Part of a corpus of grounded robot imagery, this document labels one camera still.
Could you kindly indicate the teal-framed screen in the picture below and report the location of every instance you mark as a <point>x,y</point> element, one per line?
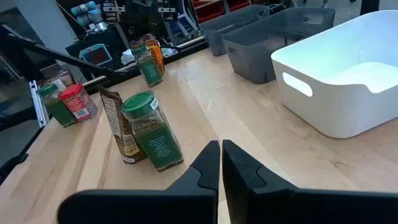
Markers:
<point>96,55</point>

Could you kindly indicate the red smoked paprika tin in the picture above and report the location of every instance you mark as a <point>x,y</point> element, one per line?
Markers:
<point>77,104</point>

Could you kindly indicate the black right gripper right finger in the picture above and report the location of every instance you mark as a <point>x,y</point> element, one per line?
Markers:
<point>280,205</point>

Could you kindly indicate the white plastic storage bin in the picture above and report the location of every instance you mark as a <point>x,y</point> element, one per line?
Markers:
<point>326,109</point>

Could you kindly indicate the red storage drawers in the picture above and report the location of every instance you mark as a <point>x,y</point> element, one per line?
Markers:
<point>211,11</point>

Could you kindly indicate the grey plastic storage bin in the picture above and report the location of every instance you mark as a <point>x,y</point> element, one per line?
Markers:
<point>248,62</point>
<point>217,40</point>

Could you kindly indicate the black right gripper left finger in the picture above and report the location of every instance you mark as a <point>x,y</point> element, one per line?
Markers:
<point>174,205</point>

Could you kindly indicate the silver aluminium bracket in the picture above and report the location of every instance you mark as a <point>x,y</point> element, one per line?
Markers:
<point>38,104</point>

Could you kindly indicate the white crumpled cloth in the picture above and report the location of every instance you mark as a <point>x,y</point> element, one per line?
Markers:
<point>127,56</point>

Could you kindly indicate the green-lidded glass spice jar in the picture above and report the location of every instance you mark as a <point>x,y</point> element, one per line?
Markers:
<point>150,71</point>
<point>155,140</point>
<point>59,112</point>

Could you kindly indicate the blue-grey robot arm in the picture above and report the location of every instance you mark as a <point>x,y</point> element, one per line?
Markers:
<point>84,12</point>

